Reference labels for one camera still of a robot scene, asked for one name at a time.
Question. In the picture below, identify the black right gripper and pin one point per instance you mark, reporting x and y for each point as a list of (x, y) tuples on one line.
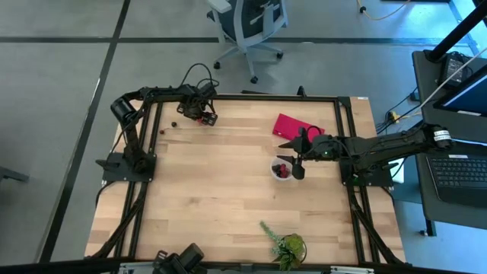
[(323, 149)]

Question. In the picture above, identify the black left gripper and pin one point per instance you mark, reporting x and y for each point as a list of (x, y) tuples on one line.
[(195, 103)]

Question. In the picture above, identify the small red fruit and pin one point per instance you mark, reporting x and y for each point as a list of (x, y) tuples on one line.
[(283, 167)]

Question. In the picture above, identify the clear plastic tupperware cup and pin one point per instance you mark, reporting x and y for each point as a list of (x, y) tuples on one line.
[(274, 171)]

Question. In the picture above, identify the red cherry with stem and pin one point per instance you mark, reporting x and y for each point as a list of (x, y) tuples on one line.
[(161, 131)]

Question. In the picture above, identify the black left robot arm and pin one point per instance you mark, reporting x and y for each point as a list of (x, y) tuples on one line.
[(129, 137)]

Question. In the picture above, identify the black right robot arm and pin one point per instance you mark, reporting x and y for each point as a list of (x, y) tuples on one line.
[(388, 142)]

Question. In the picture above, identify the red folded cloth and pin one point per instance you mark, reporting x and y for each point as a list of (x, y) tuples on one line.
[(293, 127)]

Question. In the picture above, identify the artificial green succulent plant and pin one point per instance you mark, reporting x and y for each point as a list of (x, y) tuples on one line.
[(291, 245)]

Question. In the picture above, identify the white mesh office chair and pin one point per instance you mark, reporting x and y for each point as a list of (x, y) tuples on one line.
[(243, 23)]

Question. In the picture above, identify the black side table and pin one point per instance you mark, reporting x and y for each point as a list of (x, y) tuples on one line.
[(430, 114)]

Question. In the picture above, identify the black mechanical device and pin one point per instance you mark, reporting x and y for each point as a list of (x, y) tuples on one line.
[(186, 255)]

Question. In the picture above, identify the black laptop keyboard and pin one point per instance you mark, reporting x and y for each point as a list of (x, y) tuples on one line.
[(456, 175)]

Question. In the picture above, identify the black power adapter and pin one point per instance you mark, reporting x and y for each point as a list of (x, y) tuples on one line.
[(453, 67)]

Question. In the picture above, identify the black computer monitor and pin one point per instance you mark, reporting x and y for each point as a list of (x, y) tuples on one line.
[(470, 97)]

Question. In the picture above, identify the grey furniture leg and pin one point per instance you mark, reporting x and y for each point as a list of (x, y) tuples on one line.
[(11, 175)]

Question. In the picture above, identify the black metal pole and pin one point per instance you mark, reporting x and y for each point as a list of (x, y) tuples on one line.
[(456, 32)]

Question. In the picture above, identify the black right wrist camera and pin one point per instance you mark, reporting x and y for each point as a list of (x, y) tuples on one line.
[(303, 133)]

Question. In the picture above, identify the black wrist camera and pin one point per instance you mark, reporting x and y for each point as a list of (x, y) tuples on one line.
[(207, 90), (303, 133)]

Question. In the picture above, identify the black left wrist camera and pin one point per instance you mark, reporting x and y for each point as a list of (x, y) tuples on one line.
[(207, 90)]

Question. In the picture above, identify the black aluminium table frame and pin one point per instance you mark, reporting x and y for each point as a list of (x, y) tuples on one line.
[(266, 97)]

